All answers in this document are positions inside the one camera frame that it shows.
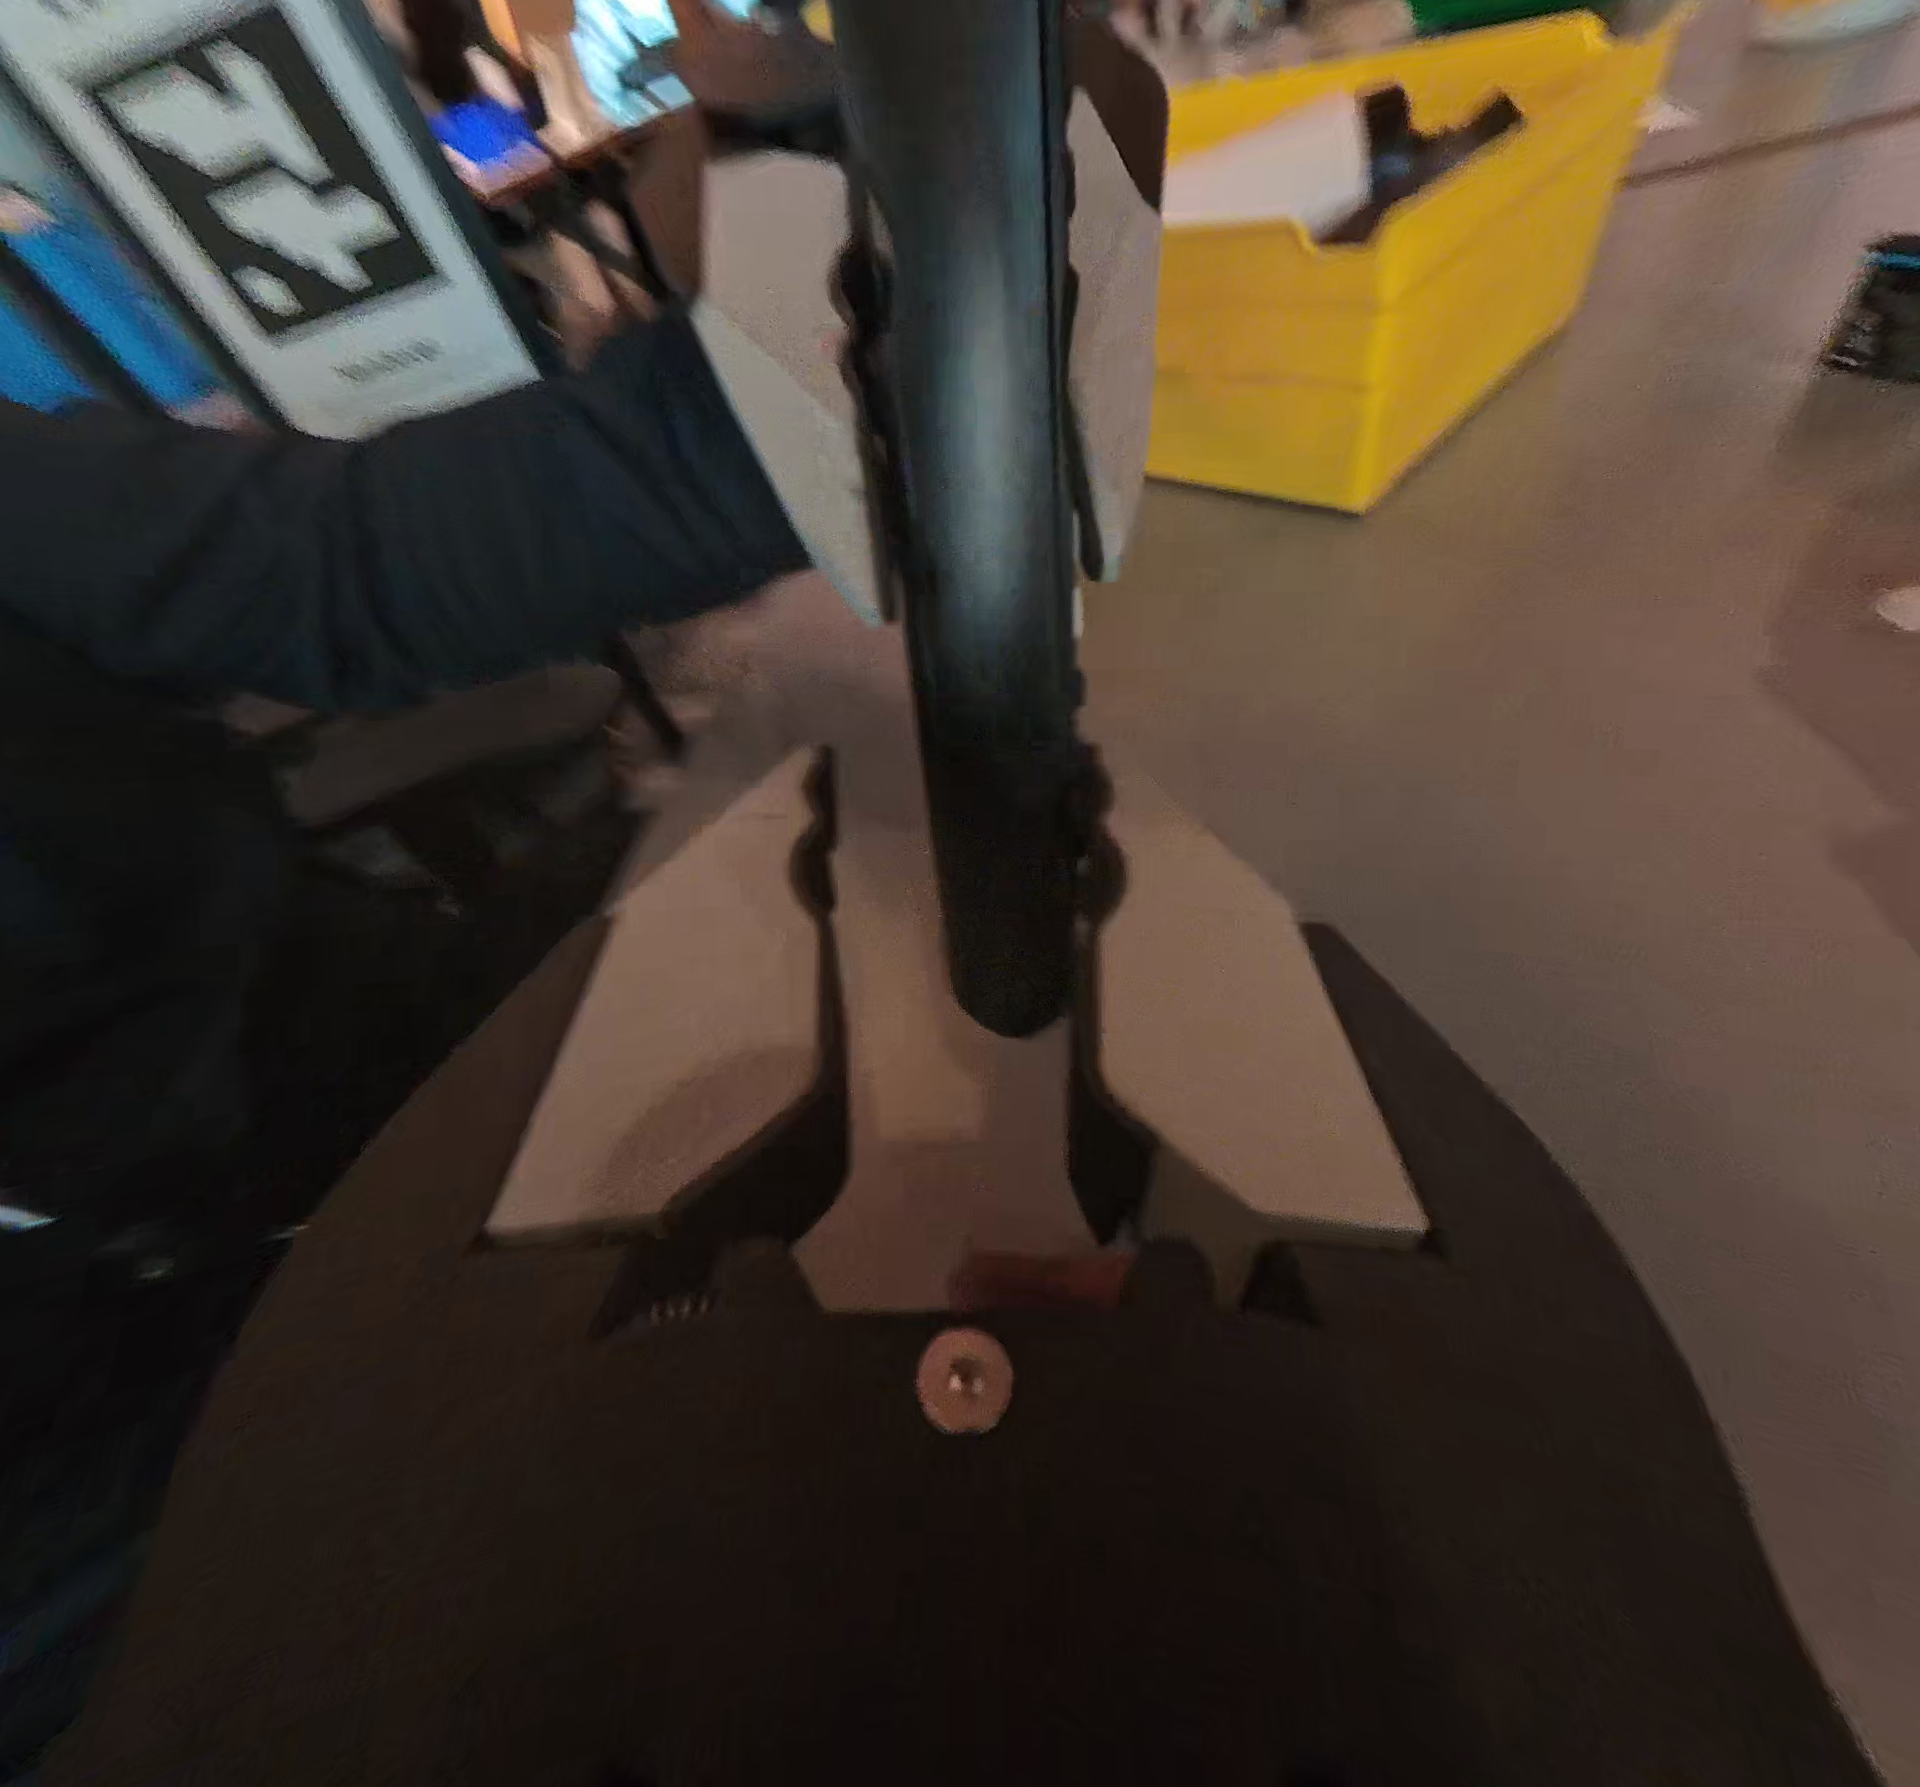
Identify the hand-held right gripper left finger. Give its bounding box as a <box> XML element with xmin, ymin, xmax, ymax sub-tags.
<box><xmin>481</xmin><ymin>743</ymin><xmax>854</xmax><ymax>1249</ymax></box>

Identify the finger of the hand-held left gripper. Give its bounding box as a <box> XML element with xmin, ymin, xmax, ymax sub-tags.
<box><xmin>1058</xmin><ymin>137</ymin><xmax>1172</xmax><ymax>586</ymax></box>
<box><xmin>690</xmin><ymin>153</ymin><xmax>909</xmax><ymax>626</ymax></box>

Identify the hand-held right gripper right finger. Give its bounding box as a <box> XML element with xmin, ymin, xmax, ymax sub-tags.
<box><xmin>1067</xmin><ymin>765</ymin><xmax>1429</xmax><ymax>1249</ymax></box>

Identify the long black rounded object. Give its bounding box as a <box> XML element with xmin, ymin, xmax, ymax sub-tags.
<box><xmin>817</xmin><ymin>0</ymin><xmax>1086</xmax><ymax>1042</ymax></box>

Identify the person's left forearm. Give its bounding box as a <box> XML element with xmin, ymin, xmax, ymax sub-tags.
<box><xmin>0</xmin><ymin>307</ymin><xmax>818</xmax><ymax>715</ymax></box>

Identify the black angular object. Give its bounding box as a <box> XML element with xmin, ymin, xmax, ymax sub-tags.
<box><xmin>1319</xmin><ymin>83</ymin><xmax>1523</xmax><ymax>243</ymax></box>

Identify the yellow storage bin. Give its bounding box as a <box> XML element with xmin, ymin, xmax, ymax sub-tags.
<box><xmin>1143</xmin><ymin>0</ymin><xmax>1698</xmax><ymax>519</ymax></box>

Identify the wooden top desk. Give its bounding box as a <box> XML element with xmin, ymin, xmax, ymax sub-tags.
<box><xmin>434</xmin><ymin>93</ymin><xmax>716</xmax><ymax>319</ymax></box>

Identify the small blue crate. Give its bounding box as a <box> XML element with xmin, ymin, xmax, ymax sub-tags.
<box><xmin>433</xmin><ymin>98</ymin><xmax>545</xmax><ymax>197</ymax></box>

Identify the framed marker sign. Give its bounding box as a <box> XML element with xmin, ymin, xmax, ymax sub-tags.
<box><xmin>0</xmin><ymin>0</ymin><xmax>548</xmax><ymax>445</ymax></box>

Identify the small black battery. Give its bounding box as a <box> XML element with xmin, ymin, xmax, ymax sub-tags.
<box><xmin>1822</xmin><ymin>232</ymin><xmax>1920</xmax><ymax>386</ymax></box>

